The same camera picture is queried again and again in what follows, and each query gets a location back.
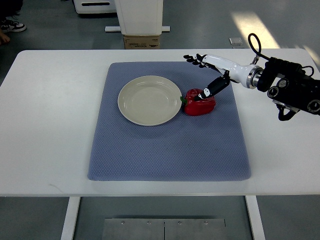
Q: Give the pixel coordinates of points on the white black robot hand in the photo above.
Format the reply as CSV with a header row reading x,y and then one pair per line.
x,y
247,75

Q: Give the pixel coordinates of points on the red bell pepper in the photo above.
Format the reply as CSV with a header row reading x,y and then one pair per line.
x,y
197,108

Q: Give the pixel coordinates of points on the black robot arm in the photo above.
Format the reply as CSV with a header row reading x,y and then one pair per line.
x,y
290,85

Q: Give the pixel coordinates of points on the grey floor outlet plate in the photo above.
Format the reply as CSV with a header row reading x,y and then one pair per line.
x,y
235,41

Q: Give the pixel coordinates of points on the cream round plate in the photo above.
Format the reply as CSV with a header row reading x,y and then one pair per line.
x,y
149,100

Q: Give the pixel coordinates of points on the metal floor plate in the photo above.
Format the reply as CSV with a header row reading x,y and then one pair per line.
x,y
164,229

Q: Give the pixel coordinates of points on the blue textured mat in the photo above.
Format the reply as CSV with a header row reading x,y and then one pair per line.
x,y
207,148

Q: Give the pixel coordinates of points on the brown cardboard box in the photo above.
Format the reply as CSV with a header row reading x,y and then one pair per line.
x,y
141,42

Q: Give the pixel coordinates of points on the white right table leg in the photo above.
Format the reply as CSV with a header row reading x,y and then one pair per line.
x,y
255,220

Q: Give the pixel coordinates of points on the white table leg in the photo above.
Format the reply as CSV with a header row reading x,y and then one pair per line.
x,y
70,220
255,220

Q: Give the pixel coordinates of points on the white machine cabinet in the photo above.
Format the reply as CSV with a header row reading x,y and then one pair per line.
x,y
94,6

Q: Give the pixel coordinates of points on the white left table leg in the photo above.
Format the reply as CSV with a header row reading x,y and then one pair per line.
x,y
70,220

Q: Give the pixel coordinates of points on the black white sneaker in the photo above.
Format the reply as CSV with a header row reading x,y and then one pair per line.
x,y
10,26

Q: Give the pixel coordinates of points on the white pedestal base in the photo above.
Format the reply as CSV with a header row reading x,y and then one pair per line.
x,y
139,18

